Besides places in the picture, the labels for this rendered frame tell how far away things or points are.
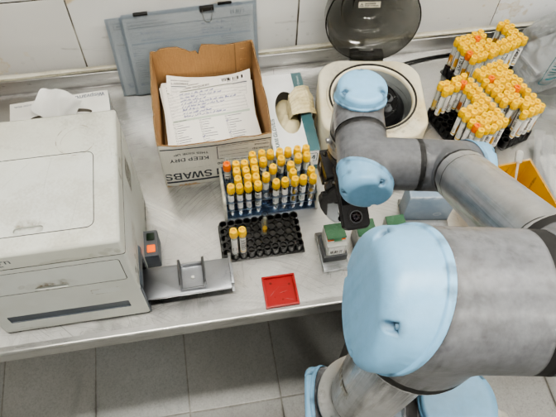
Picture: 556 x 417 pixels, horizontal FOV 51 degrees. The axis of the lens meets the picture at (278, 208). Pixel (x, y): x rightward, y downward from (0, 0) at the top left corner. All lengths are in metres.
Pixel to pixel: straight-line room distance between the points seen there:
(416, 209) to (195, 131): 0.52
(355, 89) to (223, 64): 0.65
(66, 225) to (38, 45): 0.63
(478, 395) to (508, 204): 0.32
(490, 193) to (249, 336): 1.52
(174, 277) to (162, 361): 0.94
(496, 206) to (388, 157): 0.21
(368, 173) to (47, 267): 0.53
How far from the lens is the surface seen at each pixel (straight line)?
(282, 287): 1.20
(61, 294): 1.10
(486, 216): 0.65
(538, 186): 1.36
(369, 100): 0.84
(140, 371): 2.09
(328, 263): 1.22
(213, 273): 1.17
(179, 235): 1.27
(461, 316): 0.43
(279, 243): 1.22
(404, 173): 0.82
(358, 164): 0.79
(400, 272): 0.42
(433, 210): 1.28
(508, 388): 2.20
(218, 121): 1.36
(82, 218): 0.97
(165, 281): 1.18
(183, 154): 1.24
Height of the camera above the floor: 1.97
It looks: 58 degrees down
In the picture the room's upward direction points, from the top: 3 degrees clockwise
